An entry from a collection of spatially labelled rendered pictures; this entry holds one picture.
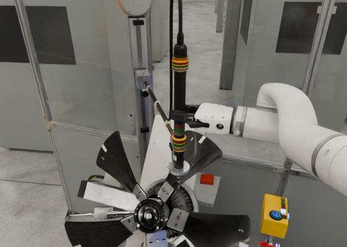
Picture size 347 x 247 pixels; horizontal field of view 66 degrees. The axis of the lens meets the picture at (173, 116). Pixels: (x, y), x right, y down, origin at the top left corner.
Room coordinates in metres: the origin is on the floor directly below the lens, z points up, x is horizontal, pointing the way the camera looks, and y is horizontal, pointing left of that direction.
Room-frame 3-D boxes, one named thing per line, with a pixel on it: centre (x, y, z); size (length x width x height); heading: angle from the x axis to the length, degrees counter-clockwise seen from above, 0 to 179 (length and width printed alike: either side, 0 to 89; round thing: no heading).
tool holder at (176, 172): (0.70, -0.01, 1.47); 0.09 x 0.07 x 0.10; 16
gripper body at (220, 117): (0.66, -0.12, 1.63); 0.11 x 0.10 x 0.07; 71
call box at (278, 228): (0.85, -0.45, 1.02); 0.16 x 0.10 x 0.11; 161
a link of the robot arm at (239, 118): (0.64, -0.18, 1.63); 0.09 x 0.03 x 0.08; 161
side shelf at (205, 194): (1.25, -0.09, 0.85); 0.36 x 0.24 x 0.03; 71
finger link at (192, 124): (0.63, -0.08, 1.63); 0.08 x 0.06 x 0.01; 131
